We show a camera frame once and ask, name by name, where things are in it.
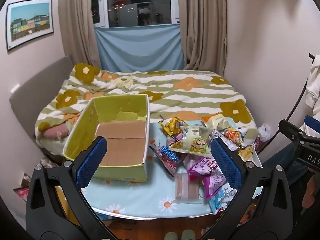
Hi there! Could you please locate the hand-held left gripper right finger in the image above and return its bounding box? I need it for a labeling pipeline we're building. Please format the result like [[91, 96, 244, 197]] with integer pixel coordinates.
[[200, 137, 293, 240]]

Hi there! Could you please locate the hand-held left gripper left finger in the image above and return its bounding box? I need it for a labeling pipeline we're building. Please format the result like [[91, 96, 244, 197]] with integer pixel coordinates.
[[25, 136, 118, 240]]

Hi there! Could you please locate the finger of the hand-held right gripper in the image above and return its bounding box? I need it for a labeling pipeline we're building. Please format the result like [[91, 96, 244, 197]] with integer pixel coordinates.
[[278, 119, 310, 144], [304, 116, 320, 133]]

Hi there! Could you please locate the orange sticks snack packet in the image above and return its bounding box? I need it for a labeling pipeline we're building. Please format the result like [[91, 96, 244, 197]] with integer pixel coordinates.
[[212, 127, 249, 150]]

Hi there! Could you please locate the green yellow cardboard box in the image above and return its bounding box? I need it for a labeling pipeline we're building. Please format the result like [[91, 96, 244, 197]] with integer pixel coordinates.
[[62, 94, 150, 182]]

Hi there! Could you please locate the person's right hand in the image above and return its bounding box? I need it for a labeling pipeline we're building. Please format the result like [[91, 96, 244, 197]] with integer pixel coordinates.
[[301, 172, 320, 209]]

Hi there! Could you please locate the yellow chips snack packet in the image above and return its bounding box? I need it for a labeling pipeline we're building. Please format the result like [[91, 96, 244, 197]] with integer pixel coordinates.
[[236, 142, 256, 162]]

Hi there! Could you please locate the magenta snack packet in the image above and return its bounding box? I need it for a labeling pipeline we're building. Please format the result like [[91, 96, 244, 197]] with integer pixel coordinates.
[[184, 155, 220, 182]]

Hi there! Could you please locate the person's blue jeans leg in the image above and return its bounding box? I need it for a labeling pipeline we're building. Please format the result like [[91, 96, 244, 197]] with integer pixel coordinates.
[[262, 142, 309, 188]]

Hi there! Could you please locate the white plastic bag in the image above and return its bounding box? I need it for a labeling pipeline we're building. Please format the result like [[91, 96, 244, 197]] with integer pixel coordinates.
[[257, 124, 272, 140]]

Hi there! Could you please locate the black curved tube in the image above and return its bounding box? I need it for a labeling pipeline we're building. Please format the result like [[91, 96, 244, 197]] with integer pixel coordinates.
[[255, 79, 310, 155]]

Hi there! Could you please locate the pale green snack packet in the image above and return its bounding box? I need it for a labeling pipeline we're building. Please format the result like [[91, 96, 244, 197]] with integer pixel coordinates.
[[169, 126, 213, 158]]

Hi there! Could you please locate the person's white garment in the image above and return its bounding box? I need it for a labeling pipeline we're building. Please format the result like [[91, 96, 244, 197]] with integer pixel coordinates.
[[304, 55, 320, 133]]

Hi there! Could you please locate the blue and pink snack packet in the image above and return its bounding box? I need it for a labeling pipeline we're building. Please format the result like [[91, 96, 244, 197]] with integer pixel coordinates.
[[207, 190, 238, 215]]

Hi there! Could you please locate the cream snack packet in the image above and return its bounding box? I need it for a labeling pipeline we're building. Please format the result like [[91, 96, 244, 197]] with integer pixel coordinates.
[[204, 114, 233, 130]]

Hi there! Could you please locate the pink plush pillow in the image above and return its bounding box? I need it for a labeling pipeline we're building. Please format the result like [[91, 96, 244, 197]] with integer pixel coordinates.
[[42, 122, 72, 139]]

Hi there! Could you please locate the clear wrapped snack packet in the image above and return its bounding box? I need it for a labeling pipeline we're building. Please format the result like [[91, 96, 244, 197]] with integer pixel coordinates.
[[174, 171, 200, 200]]

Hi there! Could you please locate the mauve packet with blue lettering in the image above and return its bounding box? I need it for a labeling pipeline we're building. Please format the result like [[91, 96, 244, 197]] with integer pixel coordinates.
[[150, 144, 185, 178]]

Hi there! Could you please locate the golden snack packet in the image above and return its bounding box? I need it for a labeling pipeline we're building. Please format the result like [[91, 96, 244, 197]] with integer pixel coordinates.
[[158, 117, 188, 137]]

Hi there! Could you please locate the table with floral tablecloth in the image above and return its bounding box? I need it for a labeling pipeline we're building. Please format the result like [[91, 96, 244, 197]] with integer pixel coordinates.
[[82, 120, 263, 220]]

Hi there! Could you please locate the pink printed bag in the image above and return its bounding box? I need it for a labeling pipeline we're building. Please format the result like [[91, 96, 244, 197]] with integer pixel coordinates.
[[13, 187, 32, 204]]

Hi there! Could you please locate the floral striped blanket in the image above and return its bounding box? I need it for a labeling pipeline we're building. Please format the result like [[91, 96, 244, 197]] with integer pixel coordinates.
[[35, 63, 258, 145]]

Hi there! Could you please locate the grey headboard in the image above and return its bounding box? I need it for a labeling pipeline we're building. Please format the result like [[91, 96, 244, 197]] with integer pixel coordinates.
[[9, 56, 73, 155]]

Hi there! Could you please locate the light blue cloth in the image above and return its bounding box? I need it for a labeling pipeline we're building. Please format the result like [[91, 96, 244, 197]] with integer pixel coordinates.
[[94, 24, 185, 72]]

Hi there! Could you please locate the beige curtain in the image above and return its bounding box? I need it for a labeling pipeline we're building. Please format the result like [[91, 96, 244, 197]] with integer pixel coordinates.
[[58, 0, 102, 68], [179, 0, 229, 72]]

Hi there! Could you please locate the window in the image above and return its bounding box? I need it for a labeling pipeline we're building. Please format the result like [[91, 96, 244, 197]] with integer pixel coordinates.
[[91, 0, 180, 28]]

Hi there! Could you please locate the framed wall picture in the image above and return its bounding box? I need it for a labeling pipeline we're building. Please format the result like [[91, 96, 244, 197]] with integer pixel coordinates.
[[5, 0, 54, 52]]

